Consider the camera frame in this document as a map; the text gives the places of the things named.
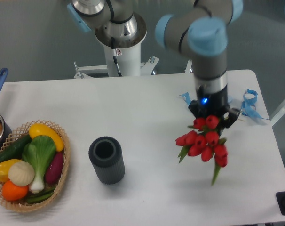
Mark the green bok choy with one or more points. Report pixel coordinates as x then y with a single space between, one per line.
39 153

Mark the orange fruit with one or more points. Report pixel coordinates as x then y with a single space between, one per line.
12 192

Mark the small blue tape piece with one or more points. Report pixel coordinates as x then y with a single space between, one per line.
186 98

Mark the red tulip bouquet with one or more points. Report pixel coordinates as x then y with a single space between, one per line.
205 140

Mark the green bean pods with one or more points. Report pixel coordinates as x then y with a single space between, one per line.
40 197

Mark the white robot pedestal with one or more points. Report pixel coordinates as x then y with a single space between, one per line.
122 49

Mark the purple sweet potato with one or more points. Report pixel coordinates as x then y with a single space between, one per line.
54 171

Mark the blue ribbon strip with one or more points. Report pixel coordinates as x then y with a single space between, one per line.
248 108

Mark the woven wicker basket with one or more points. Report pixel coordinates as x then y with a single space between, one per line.
22 206

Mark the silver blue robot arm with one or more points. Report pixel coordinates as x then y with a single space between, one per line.
199 35

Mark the dark grey ribbed vase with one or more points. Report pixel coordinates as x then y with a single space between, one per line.
105 154

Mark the cream garlic bulb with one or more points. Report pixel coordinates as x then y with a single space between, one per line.
21 173

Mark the white frame bar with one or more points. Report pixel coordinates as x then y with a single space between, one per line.
278 113

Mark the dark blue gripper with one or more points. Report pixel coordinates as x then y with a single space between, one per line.
214 104

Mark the yellow bell pepper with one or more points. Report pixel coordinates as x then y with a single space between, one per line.
4 169

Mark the dark green cucumber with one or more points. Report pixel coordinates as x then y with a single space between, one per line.
15 149

